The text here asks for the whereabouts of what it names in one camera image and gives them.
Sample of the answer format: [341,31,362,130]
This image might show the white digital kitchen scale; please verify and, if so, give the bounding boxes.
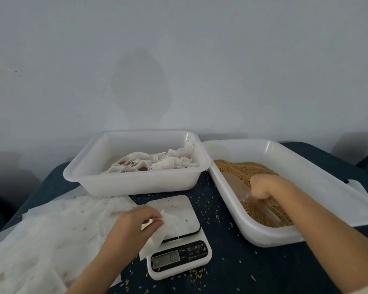
[144,194,213,281]

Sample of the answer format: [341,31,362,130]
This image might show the person's right forearm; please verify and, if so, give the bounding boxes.
[276,180,368,294]

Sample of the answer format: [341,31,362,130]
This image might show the person's right hand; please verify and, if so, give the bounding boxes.
[249,174,293,201]

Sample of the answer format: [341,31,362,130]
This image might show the clear plastic scoop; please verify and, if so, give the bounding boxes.
[224,173,283,227]

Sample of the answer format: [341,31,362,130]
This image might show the brown grain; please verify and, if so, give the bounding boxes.
[213,159,295,228]

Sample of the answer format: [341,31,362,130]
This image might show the white tray of grain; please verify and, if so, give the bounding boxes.
[202,139,368,248]

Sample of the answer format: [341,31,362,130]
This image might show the white plastic tub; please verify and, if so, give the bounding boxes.
[63,129,211,198]

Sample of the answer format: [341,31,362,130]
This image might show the person's left hand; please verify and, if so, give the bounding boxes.
[97,205,165,273]

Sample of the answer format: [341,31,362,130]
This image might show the pile of white bags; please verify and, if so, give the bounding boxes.
[0,185,139,294]

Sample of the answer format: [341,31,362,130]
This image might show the white mesh bag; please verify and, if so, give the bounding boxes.
[139,208,180,261]

